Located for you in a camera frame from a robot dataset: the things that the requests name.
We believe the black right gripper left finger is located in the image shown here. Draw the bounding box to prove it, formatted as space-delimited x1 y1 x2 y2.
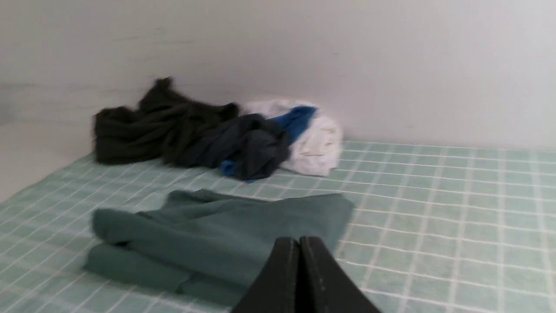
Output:
231 237 300 313

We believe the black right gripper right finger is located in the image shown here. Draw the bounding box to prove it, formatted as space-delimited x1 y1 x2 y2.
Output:
298 236 380 313

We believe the green long sleeve shirt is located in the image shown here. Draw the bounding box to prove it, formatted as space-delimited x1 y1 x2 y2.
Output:
83 190 355 306

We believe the green checkered tablecloth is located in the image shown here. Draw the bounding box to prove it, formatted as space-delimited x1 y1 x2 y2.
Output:
1 141 556 313

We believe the white crumpled garment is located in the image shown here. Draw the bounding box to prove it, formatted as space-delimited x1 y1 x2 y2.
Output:
240 99 343 176

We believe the dark grey crumpled garment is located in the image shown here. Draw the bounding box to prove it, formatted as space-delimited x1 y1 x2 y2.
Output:
175 114 291 182

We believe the blue crumpled garment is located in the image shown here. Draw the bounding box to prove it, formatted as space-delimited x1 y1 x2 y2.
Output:
218 106 316 182

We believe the dark olive crumpled garment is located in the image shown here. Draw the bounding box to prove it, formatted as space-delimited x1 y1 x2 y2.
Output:
93 77 239 166

